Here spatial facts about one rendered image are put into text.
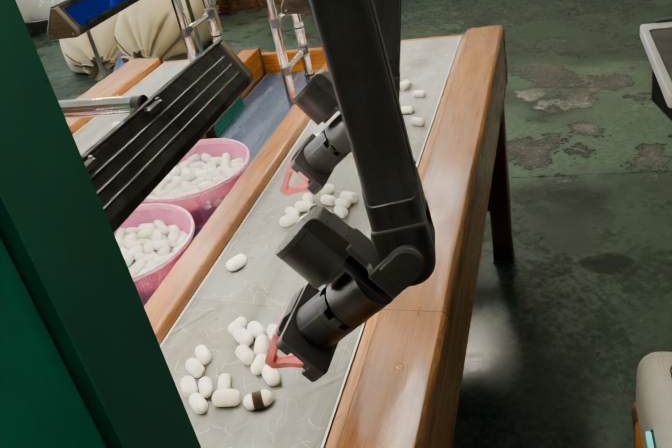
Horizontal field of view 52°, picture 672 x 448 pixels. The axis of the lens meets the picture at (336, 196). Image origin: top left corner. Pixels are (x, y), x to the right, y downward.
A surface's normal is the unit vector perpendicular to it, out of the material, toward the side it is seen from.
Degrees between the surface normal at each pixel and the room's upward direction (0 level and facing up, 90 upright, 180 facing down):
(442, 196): 0
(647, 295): 0
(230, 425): 0
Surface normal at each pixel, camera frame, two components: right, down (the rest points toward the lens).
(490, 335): -0.18, -0.85
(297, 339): 0.60, -0.57
